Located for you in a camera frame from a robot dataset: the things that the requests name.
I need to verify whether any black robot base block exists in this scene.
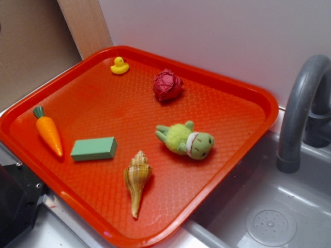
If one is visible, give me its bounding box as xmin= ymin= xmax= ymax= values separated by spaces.
xmin=1 ymin=164 xmax=46 ymax=247

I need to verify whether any green plush frog toy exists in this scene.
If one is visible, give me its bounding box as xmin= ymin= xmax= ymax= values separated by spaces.
xmin=155 ymin=120 xmax=215 ymax=160

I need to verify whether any orange plastic tray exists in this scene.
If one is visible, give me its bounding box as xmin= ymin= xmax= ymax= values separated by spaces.
xmin=1 ymin=46 xmax=278 ymax=247

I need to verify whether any red toy cabbage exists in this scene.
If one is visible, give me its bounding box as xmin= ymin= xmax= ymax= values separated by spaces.
xmin=153 ymin=69 xmax=184 ymax=102

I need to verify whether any tan spiral seashell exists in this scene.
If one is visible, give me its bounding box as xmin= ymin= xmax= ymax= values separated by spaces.
xmin=124 ymin=150 xmax=153 ymax=219

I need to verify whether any green wooden block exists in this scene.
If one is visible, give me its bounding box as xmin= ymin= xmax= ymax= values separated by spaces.
xmin=70 ymin=137 xmax=117 ymax=161

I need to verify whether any yellow rubber duck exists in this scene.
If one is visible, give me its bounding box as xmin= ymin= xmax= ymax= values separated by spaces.
xmin=110 ymin=56 xmax=129 ymax=75

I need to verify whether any orange toy carrot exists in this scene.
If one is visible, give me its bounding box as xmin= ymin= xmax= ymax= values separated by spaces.
xmin=33 ymin=106 xmax=63 ymax=157

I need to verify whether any grey toy sink basin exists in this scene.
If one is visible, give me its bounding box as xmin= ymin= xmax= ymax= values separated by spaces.
xmin=184 ymin=132 xmax=330 ymax=247

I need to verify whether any light wooden board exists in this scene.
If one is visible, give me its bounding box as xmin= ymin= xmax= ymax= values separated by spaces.
xmin=57 ymin=0 xmax=113 ymax=59

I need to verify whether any grey toy faucet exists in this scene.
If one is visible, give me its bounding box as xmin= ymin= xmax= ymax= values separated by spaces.
xmin=277 ymin=54 xmax=330 ymax=173

